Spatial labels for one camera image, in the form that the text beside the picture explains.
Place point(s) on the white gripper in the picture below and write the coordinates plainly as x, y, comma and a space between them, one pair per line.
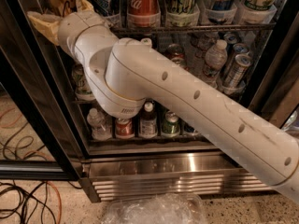
72, 27

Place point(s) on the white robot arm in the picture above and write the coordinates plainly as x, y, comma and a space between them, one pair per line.
122, 73

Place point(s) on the white green can middle shelf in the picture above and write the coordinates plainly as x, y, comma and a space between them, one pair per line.
82, 88

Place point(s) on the red cola can top shelf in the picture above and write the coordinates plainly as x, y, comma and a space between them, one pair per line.
141, 12

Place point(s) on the red cola can shelf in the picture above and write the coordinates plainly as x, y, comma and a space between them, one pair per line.
141, 12
180, 62

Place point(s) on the tea bottle middle shelf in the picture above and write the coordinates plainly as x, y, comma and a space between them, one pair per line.
146, 41

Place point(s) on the tea bottle shelf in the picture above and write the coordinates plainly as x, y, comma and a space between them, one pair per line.
148, 121
146, 41

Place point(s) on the water bottle bottom shelf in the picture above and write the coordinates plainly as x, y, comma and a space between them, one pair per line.
101, 130

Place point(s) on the water bottle shelf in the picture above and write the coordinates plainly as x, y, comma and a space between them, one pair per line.
101, 130
215, 59

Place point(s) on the red cola can middle shelf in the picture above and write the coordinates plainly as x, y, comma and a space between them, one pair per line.
180, 62

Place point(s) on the red can bottom shelf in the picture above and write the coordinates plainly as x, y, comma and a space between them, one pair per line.
124, 128

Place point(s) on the tea bottle bottom shelf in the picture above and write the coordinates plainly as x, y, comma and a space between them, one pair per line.
148, 121

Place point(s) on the green can bottom shelf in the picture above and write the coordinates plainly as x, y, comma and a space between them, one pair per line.
170, 124

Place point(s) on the water bottle middle shelf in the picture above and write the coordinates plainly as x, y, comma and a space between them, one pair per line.
215, 59

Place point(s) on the blue can bottom shelf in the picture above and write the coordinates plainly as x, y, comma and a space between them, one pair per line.
189, 130

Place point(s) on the silver slim can middle shelf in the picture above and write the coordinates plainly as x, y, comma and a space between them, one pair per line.
240, 65

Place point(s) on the clear plastic bin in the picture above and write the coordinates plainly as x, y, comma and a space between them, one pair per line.
168, 208

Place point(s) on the middle wire shelf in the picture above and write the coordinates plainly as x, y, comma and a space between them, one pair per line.
82, 102

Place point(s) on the wire shelf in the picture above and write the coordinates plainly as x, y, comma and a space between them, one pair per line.
82, 102
192, 29

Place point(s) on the top wire shelf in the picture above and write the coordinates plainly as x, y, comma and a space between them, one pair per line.
192, 29

